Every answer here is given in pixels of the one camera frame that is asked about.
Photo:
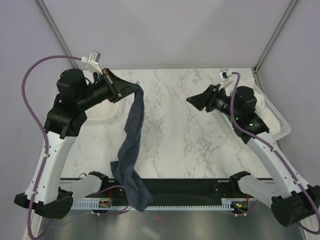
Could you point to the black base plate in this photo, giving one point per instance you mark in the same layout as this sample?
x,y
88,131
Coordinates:
x,y
188,191

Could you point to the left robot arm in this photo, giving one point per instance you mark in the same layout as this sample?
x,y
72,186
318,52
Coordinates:
x,y
44,196

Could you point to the left aluminium frame post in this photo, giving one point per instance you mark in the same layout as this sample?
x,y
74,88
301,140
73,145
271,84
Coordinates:
x,y
53,26

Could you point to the aluminium frame post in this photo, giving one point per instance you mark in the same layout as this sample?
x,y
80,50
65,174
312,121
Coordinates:
x,y
53,26
276,33

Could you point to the white perforated basket left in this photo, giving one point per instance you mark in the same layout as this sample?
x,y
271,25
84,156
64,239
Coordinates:
x,y
105,112

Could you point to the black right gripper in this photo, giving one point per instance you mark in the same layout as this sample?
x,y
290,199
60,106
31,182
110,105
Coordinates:
x,y
206,99

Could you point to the white slotted cable duct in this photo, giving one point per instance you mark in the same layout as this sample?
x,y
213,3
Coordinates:
x,y
104,205

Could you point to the aluminium front rail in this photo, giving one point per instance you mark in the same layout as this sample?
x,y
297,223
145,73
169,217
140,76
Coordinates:
x,y
247,184

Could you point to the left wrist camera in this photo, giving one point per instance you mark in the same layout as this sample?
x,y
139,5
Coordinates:
x,y
92,62

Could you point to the white fluffy towel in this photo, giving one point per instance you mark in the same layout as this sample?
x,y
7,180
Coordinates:
x,y
264,109

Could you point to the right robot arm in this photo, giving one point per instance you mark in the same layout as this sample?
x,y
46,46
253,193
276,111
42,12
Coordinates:
x,y
291,198

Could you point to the dark blue towel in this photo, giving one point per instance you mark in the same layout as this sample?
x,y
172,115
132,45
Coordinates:
x,y
123,170

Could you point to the white perforated basket right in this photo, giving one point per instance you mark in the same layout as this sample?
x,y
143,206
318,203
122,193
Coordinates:
x,y
286,128

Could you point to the white perforated basket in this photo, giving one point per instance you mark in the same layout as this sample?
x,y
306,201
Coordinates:
x,y
286,128
105,112

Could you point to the right aluminium frame post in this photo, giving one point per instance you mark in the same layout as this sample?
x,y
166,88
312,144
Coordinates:
x,y
276,33

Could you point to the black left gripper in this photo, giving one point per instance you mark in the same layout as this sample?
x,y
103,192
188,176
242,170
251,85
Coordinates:
x,y
118,87

